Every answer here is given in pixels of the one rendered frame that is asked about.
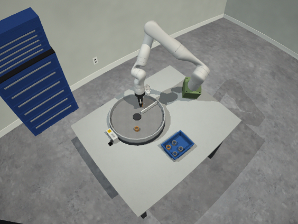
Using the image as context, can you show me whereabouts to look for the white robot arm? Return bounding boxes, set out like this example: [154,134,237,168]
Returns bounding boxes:
[131,20,210,95]

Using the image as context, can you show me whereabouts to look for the grey round turntable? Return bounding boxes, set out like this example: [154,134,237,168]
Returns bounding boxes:
[106,94,165,146]

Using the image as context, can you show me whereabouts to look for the blue plastic crate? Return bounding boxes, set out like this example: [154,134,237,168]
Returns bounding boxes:
[161,130,194,162]

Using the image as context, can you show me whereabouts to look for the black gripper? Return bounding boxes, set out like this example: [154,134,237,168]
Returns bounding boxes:
[135,92,145,107]

